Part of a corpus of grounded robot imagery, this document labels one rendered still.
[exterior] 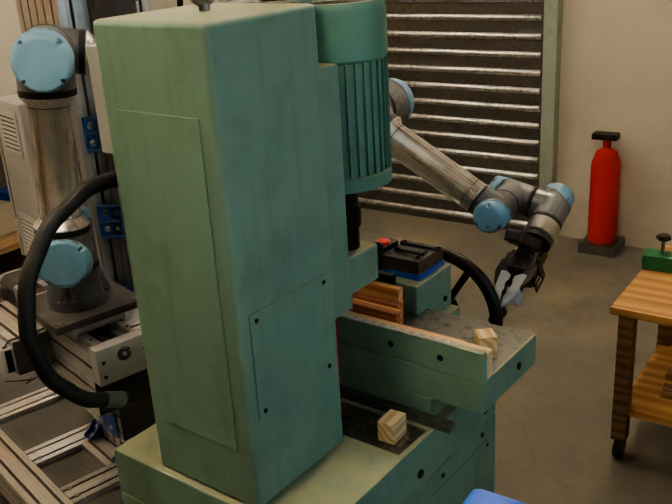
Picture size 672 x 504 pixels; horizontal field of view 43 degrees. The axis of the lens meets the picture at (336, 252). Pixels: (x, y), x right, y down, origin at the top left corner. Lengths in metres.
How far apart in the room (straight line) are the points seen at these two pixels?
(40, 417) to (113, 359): 0.96
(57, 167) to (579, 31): 3.07
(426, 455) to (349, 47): 0.69
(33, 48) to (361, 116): 0.69
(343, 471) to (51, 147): 0.89
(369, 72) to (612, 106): 3.09
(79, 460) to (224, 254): 1.58
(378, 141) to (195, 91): 0.43
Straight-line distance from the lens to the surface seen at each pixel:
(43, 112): 1.81
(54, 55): 1.77
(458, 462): 1.63
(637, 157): 4.43
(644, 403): 2.83
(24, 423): 2.90
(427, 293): 1.68
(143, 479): 1.52
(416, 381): 1.51
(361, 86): 1.39
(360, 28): 1.37
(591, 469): 2.82
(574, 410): 3.10
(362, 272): 1.53
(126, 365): 2.00
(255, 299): 1.19
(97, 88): 1.30
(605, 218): 4.38
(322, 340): 1.34
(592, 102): 4.43
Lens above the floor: 1.62
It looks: 21 degrees down
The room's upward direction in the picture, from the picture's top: 4 degrees counter-clockwise
